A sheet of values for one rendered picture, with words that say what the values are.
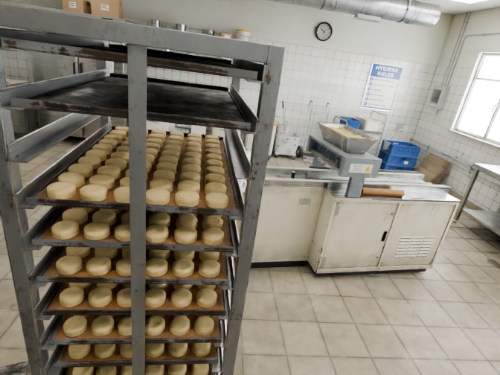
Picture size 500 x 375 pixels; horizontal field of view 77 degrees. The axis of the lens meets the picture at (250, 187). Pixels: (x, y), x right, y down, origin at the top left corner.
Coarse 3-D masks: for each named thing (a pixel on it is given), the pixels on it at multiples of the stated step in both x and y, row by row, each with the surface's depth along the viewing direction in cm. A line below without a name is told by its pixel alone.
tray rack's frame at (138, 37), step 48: (144, 48) 51; (192, 48) 51; (240, 48) 52; (144, 96) 54; (0, 144) 53; (144, 144) 57; (0, 192) 56; (144, 192) 61; (144, 240) 65; (240, 240) 68; (144, 288) 69; (240, 288) 72; (144, 336) 75
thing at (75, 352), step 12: (72, 348) 80; (84, 348) 80; (96, 348) 81; (108, 348) 81; (120, 348) 82; (156, 348) 83; (168, 348) 85; (180, 348) 84; (192, 348) 86; (204, 348) 85; (60, 360) 79; (72, 360) 79; (84, 360) 80; (96, 360) 80
